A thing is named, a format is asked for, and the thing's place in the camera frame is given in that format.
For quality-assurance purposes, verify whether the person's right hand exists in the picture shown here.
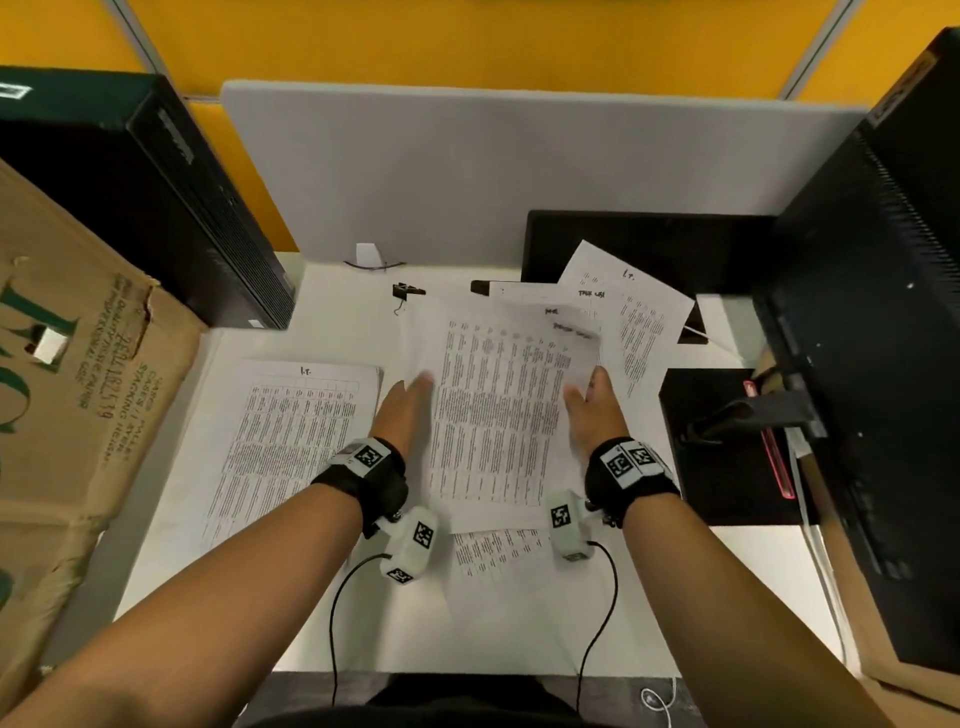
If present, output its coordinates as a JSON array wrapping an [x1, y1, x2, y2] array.
[[562, 365, 631, 463]]

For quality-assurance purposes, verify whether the person's left hand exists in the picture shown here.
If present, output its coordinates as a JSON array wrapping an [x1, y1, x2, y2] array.
[[371, 372, 435, 463]]

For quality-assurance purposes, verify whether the pile of printed papers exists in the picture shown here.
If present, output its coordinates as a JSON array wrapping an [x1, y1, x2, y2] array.
[[448, 239, 697, 590]]

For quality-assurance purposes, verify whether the separate stack of printed sheets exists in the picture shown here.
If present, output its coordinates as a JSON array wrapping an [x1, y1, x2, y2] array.
[[196, 359, 385, 556]]

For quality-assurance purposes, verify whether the person's right forearm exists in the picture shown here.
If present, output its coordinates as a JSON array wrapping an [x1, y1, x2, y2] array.
[[622, 491, 894, 728]]

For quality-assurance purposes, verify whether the person's left forearm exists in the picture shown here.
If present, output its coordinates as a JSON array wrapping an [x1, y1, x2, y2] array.
[[0, 483, 365, 728]]

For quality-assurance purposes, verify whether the person's black shirt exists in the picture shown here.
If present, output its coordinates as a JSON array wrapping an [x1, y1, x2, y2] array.
[[247, 674, 601, 728]]

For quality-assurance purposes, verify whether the black right wristband with markers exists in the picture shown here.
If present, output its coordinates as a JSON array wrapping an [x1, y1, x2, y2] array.
[[583, 437, 682, 530]]

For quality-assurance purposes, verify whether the black wristband with markers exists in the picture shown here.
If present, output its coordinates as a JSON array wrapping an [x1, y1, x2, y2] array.
[[583, 437, 682, 530], [311, 437, 410, 540]]

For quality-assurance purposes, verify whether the black left wristband with markers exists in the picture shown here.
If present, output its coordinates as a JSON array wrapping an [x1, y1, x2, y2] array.
[[311, 437, 410, 540]]

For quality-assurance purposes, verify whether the black folder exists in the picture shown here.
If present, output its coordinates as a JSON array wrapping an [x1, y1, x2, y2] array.
[[658, 367, 823, 528]]

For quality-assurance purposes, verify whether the red pen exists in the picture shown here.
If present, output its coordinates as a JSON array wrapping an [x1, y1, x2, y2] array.
[[742, 380, 796, 502]]

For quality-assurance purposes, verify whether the black monitor base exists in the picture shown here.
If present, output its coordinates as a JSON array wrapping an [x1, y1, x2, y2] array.
[[521, 209, 781, 346]]

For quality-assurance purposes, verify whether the grey desk divider panel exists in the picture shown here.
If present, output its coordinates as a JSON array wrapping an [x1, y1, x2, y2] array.
[[219, 80, 871, 271]]

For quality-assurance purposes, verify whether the black monitor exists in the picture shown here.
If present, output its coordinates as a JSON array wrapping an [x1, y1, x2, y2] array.
[[752, 26, 960, 676]]

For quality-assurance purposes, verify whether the brown cardboard box green print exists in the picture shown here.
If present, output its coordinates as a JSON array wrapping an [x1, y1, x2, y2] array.
[[0, 157, 211, 691]]

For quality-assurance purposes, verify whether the black computer tower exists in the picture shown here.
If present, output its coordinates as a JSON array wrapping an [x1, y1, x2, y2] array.
[[0, 65, 298, 331]]

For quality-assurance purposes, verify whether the plain brown carton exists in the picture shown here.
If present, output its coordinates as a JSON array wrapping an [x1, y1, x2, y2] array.
[[794, 442, 960, 710]]

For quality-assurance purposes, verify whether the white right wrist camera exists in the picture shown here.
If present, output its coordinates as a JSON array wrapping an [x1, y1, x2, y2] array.
[[545, 489, 601, 562]]

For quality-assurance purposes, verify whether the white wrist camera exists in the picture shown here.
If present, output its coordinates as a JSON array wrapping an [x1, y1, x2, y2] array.
[[378, 506, 440, 586], [545, 489, 601, 562]]

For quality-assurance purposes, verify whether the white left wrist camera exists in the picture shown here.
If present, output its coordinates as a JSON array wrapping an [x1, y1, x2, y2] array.
[[378, 506, 440, 586]]

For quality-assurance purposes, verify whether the black right camera cable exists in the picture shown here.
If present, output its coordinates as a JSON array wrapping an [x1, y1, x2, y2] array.
[[573, 539, 621, 714]]

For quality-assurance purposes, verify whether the black camera cable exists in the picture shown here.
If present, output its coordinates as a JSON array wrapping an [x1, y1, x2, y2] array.
[[573, 539, 621, 714], [328, 553, 391, 706]]

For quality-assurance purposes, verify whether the black left camera cable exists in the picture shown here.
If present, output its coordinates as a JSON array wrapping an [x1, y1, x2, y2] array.
[[328, 553, 391, 706]]

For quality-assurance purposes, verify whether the white cable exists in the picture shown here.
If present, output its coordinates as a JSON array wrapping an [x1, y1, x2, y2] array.
[[639, 677, 680, 728]]

